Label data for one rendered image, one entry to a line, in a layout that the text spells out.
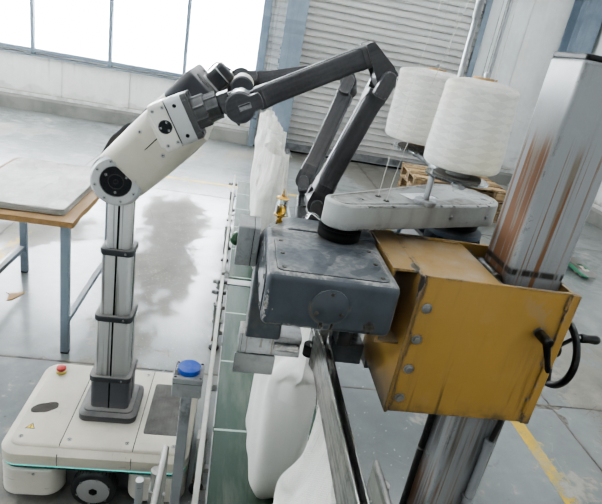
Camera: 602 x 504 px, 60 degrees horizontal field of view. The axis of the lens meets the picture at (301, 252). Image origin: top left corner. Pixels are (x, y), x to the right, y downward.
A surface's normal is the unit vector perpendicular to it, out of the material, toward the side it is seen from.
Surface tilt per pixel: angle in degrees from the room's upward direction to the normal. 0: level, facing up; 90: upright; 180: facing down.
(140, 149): 115
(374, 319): 90
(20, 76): 90
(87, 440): 0
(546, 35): 90
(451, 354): 90
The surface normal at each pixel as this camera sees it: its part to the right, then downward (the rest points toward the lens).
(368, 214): 0.48, 0.41
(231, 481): 0.18, -0.91
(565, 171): 0.08, 0.39
